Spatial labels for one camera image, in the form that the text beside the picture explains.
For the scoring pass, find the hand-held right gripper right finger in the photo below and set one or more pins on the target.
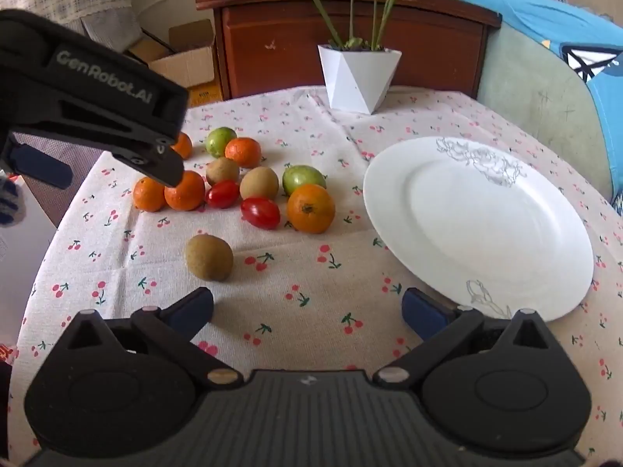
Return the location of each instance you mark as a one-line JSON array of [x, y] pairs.
[[421, 314]]

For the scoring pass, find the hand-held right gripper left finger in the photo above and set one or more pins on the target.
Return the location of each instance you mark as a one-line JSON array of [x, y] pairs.
[[192, 309]]

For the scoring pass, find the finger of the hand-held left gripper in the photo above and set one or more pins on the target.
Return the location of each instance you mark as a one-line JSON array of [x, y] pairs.
[[155, 155], [41, 165]]

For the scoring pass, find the small orange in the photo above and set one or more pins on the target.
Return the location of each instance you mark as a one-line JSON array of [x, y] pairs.
[[148, 195], [185, 148], [243, 152], [185, 193]]

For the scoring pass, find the brown kiwi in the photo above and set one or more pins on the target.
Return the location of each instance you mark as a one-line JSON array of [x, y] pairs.
[[209, 257], [222, 170], [259, 183]]

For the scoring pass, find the round green fruit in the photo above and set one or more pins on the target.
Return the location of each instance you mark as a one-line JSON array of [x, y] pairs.
[[220, 141]]

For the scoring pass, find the red cherry tomato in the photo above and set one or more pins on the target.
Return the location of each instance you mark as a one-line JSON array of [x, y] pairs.
[[222, 194], [260, 213]]

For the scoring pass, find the white plate with line drawing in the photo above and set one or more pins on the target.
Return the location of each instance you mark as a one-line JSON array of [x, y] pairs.
[[477, 228]]

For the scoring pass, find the oval green fruit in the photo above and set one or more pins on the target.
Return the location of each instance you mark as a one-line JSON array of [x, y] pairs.
[[302, 180]]

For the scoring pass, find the large orange with navel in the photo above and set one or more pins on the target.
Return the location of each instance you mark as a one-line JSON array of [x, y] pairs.
[[310, 208]]

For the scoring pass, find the person's left hand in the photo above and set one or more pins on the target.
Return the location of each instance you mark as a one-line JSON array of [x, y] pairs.
[[7, 202]]

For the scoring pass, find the lilac striped cloth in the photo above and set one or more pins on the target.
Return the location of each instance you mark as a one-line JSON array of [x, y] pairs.
[[107, 29]]

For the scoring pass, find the brown cardboard box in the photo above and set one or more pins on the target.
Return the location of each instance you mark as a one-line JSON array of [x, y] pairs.
[[146, 49]]

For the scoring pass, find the yellow labelled box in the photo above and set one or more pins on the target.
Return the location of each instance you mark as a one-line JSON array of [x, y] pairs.
[[204, 93]]

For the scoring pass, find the open beige cardboard box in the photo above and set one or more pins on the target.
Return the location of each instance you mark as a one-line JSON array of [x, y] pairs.
[[187, 64]]

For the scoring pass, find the cherry print tablecloth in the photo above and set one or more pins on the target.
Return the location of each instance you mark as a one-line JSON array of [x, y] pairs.
[[311, 272]]

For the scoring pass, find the brown wooden cabinet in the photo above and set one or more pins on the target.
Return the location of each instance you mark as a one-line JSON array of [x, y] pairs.
[[272, 44]]

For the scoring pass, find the white faceted plant pot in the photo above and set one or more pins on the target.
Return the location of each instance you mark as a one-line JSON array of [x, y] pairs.
[[355, 78]]

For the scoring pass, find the pale green armchair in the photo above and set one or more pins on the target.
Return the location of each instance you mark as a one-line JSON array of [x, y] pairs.
[[535, 92]]

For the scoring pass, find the blue printed cloth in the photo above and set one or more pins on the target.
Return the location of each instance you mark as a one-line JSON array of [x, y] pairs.
[[550, 19]]

